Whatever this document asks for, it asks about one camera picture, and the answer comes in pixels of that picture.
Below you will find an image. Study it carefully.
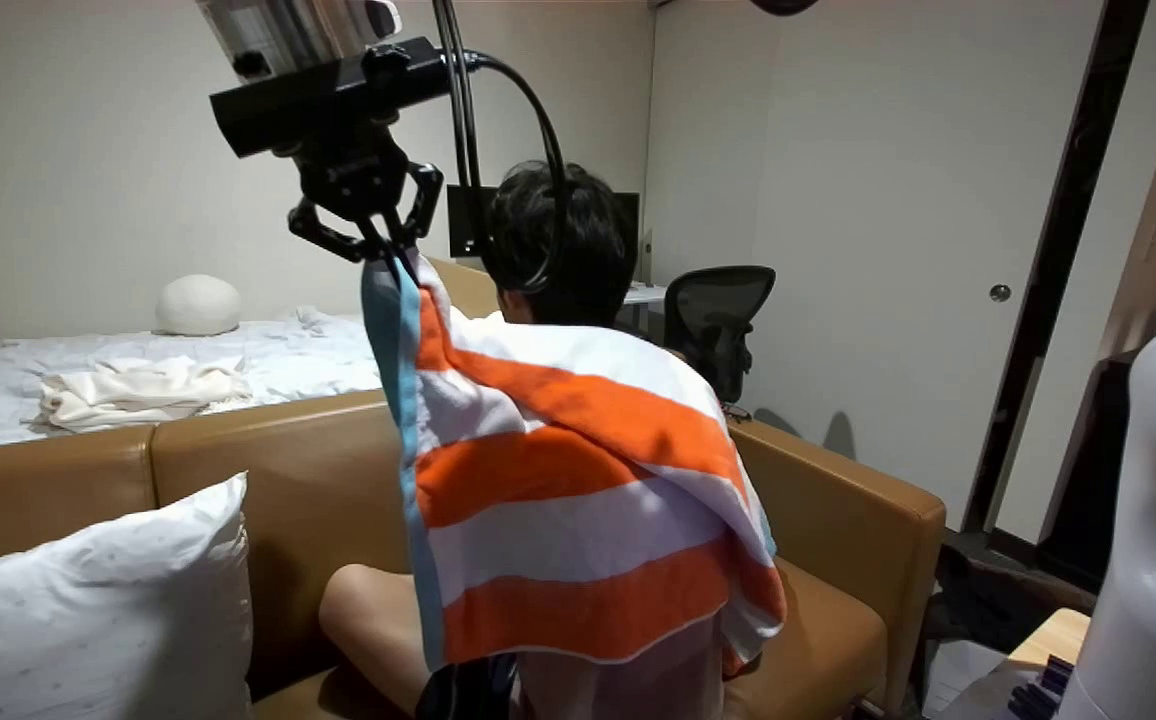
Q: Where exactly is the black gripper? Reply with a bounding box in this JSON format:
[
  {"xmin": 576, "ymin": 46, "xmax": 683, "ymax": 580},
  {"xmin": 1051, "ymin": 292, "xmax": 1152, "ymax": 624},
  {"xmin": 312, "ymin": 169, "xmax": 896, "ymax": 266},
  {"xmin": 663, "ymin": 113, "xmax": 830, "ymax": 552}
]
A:
[{"xmin": 283, "ymin": 115, "xmax": 450, "ymax": 266}]

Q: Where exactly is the orange white striped towel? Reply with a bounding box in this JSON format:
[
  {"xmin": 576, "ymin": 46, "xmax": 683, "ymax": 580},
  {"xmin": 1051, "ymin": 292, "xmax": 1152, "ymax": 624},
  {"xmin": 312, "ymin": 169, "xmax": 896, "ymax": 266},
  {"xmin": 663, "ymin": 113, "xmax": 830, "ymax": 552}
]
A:
[{"xmin": 357, "ymin": 251, "xmax": 794, "ymax": 677}]

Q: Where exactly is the man in pink shirt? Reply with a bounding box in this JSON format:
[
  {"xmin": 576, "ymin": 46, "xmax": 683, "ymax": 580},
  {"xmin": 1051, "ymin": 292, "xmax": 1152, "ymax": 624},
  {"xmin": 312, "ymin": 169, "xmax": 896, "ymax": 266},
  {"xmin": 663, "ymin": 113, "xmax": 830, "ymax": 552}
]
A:
[{"xmin": 316, "ymin": 154, "xmax": 741, "ymax": 720}]

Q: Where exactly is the black computer monitor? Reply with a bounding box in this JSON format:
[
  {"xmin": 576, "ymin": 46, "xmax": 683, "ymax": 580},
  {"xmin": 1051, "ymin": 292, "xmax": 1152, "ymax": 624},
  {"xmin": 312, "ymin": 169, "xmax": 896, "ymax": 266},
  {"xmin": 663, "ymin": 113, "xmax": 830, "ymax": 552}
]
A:
[{"xmin": 444, "ymin": 181, "xmax": 643, "ymax": 260}]

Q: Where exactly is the bed with white sheets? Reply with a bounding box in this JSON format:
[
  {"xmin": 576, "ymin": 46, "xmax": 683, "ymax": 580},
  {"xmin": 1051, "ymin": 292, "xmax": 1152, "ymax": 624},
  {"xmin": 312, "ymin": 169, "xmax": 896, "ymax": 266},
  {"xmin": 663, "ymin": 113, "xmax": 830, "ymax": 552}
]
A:
[{"xmin": 0, "ymin": 292, "xmax": 390, "ymax": 460}]

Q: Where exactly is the white round lamp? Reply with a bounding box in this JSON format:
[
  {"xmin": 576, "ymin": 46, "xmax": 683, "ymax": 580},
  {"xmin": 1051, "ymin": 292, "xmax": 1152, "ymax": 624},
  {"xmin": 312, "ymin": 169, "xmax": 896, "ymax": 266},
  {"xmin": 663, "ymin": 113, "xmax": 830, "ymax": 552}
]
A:
[{"xmin": 151, "ymin": 273, "xmax": 246, "ymax": 339}]

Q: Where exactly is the crumpled white cloth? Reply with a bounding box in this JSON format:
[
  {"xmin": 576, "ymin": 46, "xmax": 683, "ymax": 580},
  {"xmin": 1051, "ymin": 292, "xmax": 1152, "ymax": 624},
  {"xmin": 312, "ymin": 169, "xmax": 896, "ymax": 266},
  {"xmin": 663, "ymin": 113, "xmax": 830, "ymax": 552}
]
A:
[{"xmin": 33, "ymin": 357, "xmax": 251, "ymax": 437}]

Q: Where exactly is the black office chair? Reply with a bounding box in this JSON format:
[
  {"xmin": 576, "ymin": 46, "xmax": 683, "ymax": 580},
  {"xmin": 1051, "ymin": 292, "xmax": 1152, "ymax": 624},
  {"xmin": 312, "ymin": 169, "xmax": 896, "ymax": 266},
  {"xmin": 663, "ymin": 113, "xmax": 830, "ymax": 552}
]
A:
[{"xmin": 661, "ymin": 260, "xmax": 782, "ymax": 406}]

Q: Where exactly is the large white pillow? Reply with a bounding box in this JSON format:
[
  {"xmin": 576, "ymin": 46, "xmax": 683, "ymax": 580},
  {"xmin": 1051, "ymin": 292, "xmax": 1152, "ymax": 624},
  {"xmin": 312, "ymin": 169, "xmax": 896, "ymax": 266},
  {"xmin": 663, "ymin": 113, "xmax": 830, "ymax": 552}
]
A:
[{"xmin": 0, "ymin": 471, "xmax": 256, "ymax": 720}]

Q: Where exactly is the black slanted pole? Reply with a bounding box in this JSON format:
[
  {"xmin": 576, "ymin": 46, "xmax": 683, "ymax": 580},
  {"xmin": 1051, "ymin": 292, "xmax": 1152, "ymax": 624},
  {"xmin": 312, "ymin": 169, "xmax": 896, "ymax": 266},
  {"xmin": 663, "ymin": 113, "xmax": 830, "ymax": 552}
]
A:
[{"xmin": 961, "ymin": 0, "xmax": 1152, "ymax": 534}]

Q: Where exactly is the light wooden table corner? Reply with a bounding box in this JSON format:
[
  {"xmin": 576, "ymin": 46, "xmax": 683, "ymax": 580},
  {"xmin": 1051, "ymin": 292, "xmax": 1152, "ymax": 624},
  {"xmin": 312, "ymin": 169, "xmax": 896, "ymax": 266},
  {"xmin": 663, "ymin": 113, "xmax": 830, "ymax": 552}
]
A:
[{"xmin": 1010, "ymin": 605, "xmax": 1093, "ymax": 672}]

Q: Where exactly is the dark purple item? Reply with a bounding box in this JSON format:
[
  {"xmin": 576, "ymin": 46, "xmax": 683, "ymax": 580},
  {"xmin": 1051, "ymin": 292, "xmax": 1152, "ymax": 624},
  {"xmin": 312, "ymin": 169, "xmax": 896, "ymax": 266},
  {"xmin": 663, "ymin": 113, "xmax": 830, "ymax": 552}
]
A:
[{"xmin": 1010, "ymin": 654, "xmax": 1075, "ymax": 720}]

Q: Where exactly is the wooden bed frame panel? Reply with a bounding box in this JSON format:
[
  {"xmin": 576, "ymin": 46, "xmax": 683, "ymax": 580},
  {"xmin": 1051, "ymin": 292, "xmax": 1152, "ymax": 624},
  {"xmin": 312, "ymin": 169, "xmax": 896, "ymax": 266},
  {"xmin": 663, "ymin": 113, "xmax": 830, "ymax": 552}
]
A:
[{"xmin": 428, "ymin": 251, "xmax": 508, "ymax": 323}]

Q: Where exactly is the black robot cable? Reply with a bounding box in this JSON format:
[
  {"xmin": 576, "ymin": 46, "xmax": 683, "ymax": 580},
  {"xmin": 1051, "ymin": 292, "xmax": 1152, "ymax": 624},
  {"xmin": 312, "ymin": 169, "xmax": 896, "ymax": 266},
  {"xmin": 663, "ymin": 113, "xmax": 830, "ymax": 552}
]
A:
[{"xmin": 428, "ymin": 0, "xmax": 572, "ymax": 265}]

